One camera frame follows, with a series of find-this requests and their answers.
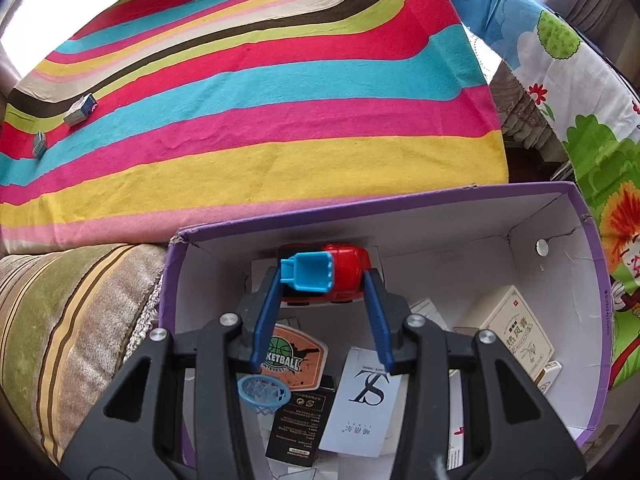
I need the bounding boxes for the white printed cosmetics box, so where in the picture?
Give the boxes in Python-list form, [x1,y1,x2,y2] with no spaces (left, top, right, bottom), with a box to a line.
[318,346,402,459]

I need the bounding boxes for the basketball hoop toy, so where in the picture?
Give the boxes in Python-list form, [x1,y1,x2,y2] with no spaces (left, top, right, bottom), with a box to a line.
[236,251,336,417]

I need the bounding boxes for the red toy car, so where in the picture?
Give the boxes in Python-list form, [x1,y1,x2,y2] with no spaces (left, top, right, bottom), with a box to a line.
[276,241,373,307]

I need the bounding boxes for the small teal box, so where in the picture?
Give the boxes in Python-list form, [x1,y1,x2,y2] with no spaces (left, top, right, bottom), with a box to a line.
[63,94,98,126]

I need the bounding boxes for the cartoon printed bed sheet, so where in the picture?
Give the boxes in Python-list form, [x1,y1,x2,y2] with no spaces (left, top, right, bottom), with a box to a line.
[442,0,640,391]

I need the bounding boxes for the small white box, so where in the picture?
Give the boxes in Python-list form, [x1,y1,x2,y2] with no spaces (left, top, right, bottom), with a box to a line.
[409,297,455,333]
[534,359,563,393]

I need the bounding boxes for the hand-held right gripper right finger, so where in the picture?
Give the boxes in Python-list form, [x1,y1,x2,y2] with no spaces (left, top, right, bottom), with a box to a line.
[361,267,587,480]

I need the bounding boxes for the purple cardboard box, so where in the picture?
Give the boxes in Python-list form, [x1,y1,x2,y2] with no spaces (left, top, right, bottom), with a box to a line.
[159,181,613,480]

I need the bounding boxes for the black box with white label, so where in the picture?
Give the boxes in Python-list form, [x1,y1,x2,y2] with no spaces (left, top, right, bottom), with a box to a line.
[264,374,337,467]

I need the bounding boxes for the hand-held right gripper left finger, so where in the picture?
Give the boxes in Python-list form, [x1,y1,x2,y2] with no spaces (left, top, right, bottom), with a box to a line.
[59,266,282,480]

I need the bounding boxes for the rainbow striped blanket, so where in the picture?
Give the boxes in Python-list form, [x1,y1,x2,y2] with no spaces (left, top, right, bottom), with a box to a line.
[0,0,508,256]

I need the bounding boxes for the cream box with brown print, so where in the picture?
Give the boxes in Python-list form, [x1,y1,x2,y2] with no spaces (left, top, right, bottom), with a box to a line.
[481,284,557,387]

